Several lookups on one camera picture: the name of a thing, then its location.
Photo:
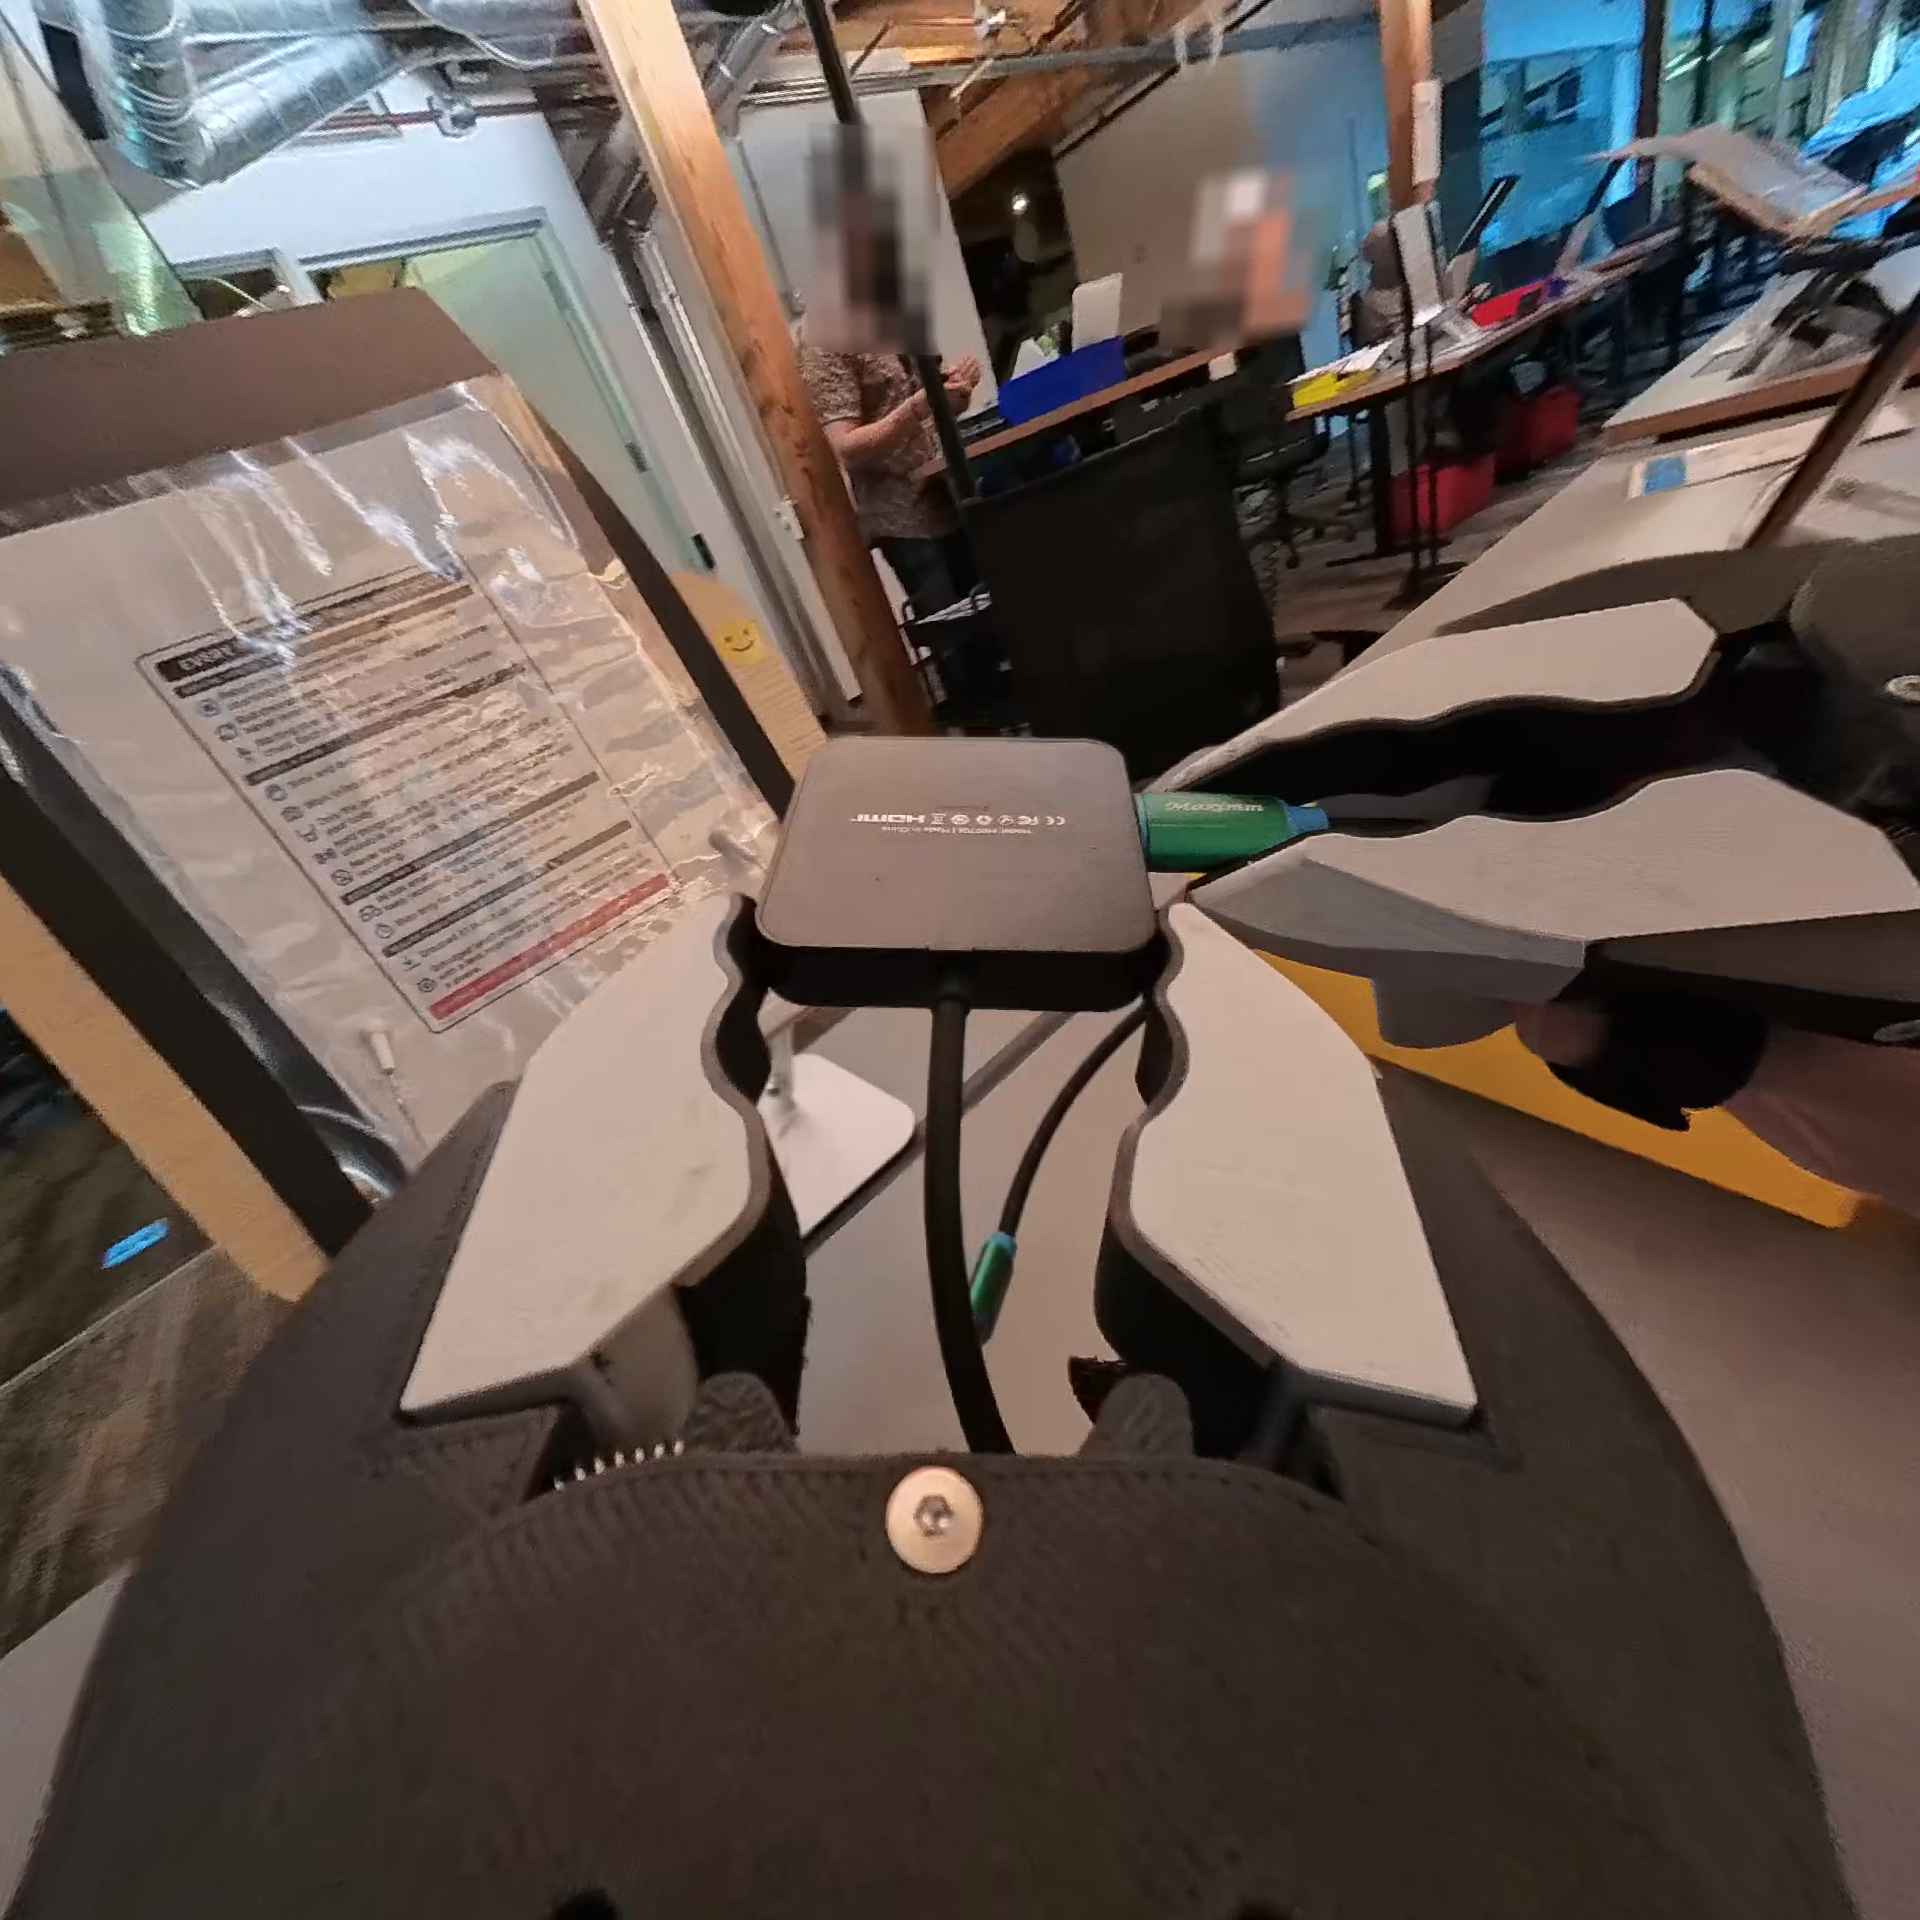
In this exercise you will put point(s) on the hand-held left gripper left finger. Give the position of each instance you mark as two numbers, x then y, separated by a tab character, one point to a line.
600	1171

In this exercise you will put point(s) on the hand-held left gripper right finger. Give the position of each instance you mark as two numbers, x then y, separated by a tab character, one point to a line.
1290	1200

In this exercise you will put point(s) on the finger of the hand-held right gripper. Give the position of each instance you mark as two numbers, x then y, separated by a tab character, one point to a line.
1576	886
1470	668

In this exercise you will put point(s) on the yellow plastic bin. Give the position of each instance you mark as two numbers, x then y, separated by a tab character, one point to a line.
1470	1073

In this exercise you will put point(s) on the black hdmi adapter box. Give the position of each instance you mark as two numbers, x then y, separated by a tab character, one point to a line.
962	840

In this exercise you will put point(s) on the person's right hand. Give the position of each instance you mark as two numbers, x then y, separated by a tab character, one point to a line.
1829	1110

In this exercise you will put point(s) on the red crate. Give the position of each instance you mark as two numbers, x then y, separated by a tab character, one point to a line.
1547	428
1442	495

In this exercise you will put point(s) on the black office chair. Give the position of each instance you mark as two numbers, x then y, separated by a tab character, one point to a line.
1126	570

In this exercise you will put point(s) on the instruction sign on stand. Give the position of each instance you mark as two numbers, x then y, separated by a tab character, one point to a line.
224	388
765	705

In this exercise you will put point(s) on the small blue crate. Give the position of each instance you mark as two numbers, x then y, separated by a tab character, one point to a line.
1067	377

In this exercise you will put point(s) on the printed instruction sheet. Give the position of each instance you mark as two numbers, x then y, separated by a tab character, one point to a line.
376	720

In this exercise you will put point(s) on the yellow smiley sticker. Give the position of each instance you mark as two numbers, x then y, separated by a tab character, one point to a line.
736	642

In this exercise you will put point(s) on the black metal pole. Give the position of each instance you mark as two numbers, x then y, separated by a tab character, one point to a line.
957	451

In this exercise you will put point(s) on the wooden support post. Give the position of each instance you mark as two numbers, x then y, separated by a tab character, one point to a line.
722	299

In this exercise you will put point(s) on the silver flexible duct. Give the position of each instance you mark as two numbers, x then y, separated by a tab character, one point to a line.
224	76

